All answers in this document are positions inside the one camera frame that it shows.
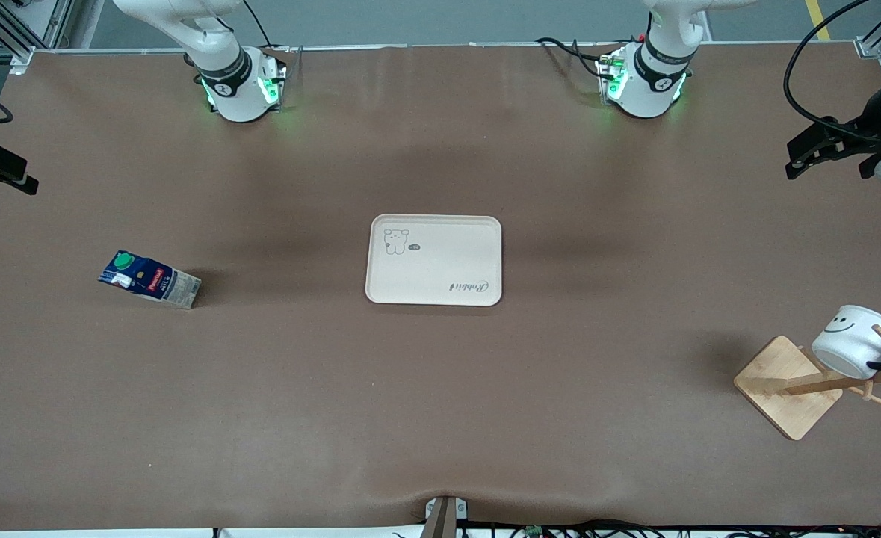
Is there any black base cable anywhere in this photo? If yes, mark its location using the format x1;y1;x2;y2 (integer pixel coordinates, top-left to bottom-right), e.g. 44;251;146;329
241;0;293;55
535;36;614;80

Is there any metal table clamp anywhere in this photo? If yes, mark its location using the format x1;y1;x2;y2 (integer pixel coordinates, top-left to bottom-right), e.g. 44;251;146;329
421;495;469;538

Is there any black right base cable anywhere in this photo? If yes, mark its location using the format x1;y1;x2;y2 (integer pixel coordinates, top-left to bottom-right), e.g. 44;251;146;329
241;0;293;55

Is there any black left base cable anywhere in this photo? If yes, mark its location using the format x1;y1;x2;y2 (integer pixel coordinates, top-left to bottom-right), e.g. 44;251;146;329
535;36;614;80

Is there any blue milk carton green cap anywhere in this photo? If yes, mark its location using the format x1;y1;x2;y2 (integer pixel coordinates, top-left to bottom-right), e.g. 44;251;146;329
97;250;203;310

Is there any cream plastic tray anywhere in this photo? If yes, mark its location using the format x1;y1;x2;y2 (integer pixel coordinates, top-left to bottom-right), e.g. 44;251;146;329
365;214;503;307

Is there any white smiley mug black handle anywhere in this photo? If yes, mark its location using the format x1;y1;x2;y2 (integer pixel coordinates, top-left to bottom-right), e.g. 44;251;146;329
810;303;881;380

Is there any wooden cup rack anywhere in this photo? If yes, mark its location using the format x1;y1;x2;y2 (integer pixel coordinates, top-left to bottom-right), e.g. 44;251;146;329
733;324;881;442

